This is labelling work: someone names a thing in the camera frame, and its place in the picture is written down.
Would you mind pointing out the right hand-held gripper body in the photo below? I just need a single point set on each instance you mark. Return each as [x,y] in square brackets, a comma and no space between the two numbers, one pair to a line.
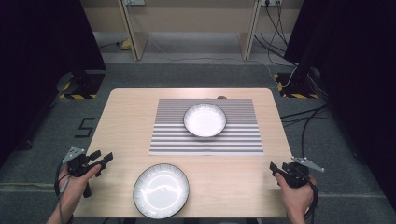
[297,177]

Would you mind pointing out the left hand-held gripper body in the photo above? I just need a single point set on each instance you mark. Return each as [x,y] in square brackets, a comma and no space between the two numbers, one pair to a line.
[77,165]

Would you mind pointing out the white ribbed plate dark rim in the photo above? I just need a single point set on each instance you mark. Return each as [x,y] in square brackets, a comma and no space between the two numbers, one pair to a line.
[205,120]
[161,190]

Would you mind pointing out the person's right hand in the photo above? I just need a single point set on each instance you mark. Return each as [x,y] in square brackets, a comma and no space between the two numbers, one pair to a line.
[295,199]

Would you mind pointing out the person's left hand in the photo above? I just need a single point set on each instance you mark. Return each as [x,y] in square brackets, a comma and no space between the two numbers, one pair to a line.
[76,189]

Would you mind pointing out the stand base with hazard tape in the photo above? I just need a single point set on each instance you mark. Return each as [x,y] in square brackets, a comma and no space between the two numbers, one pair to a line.
[295,90]
[82,87]

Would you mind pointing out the grey white striped placemat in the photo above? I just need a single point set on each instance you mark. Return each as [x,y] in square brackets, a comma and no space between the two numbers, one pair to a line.
[193,141]

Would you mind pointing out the black curtain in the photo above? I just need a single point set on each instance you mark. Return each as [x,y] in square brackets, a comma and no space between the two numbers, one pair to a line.
[358,77]
[37,62]

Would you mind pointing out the yellow object on floor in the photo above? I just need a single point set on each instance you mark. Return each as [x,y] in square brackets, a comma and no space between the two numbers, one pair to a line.
[126,45]

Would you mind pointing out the wooden desk side panel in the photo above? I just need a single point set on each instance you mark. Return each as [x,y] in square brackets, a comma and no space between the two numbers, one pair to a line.
[249,37]
[137,37]

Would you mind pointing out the wall power socket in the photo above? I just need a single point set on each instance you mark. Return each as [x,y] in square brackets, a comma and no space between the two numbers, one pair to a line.
[134,2]
[271,2]

